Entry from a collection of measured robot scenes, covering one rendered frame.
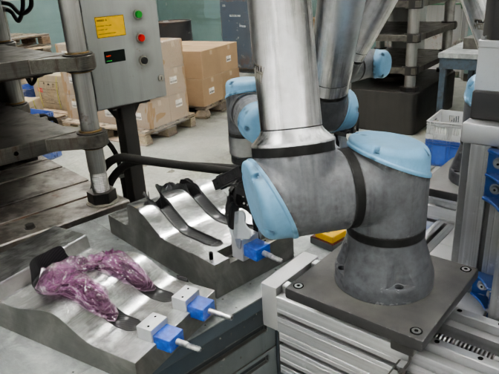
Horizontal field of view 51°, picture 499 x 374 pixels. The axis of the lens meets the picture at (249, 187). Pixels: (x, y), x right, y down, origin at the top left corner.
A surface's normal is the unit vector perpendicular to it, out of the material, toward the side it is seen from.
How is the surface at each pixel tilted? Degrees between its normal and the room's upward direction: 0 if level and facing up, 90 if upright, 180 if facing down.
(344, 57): 112
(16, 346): 0
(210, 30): 90
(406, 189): 90
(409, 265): 73
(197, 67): 90
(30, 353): 0
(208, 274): 90
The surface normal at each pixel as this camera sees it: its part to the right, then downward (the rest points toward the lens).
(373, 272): -0.47, 0.06
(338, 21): -0.19, 0.67
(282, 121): -0.28, 0.17
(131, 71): 0.68, 0.25
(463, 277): -0.05, -0.92
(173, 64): 0.83, 0.04
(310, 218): 0.23, 0.53
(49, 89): -0.53, 0.27
